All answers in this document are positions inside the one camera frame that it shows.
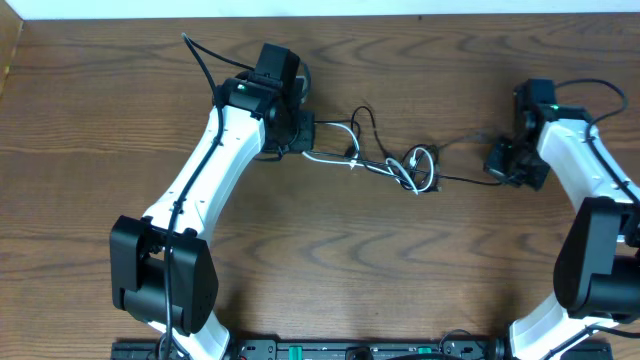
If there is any white USB cable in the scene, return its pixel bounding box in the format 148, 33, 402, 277
301, 121, 437, 196

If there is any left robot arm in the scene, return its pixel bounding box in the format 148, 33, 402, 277
109, 44, 315, 359

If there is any black USB cable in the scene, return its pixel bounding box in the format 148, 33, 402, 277
304, 104, 504, 194

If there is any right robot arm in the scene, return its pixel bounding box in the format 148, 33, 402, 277
484, 78, 639, 359

